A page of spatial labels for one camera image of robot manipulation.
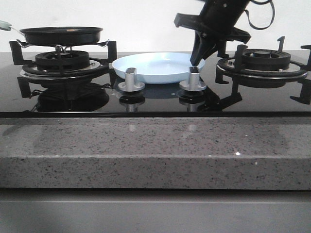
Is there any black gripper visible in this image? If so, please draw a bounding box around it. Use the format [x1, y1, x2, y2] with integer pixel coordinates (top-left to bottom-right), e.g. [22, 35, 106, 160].
[174, 0, 251, 66]

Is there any light blue plate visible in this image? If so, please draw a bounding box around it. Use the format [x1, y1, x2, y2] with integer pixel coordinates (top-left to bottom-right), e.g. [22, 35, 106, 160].
[112, 52, 192, 84]

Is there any black pan with mint handle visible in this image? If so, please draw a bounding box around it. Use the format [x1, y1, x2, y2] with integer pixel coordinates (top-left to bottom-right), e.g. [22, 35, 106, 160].
[0, 20, 104, 47]

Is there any silver stove knob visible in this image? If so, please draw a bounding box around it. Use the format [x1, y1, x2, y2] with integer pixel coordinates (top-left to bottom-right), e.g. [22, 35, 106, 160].
[179, 67, 207, 92]
[118, 67, 145, 92]

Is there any black burner without pan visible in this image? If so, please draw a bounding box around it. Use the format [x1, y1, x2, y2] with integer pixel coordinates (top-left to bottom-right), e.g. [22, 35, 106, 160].
[215, 49, 308, 84]

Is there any black pan support grate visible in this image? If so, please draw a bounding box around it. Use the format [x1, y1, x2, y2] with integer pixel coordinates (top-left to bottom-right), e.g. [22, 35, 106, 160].
[215, 36, 311, 104]
[9, 40, 118, 78]

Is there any black glass gas cooktop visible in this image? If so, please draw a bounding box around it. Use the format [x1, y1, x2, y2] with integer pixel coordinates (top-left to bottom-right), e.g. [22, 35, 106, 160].
[0, 52, 311, 118]

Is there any black burner under pan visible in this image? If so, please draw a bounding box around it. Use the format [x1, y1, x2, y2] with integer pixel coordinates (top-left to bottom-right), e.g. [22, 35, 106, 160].
[20, 50, 109, 80]

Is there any black cable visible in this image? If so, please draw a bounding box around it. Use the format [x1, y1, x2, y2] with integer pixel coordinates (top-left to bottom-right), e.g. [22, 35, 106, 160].
[244, 0, 276, 31]

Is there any wire pan support ring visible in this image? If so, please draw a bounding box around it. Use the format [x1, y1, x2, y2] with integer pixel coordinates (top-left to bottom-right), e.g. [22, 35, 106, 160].
[16, 39, 110, 54]

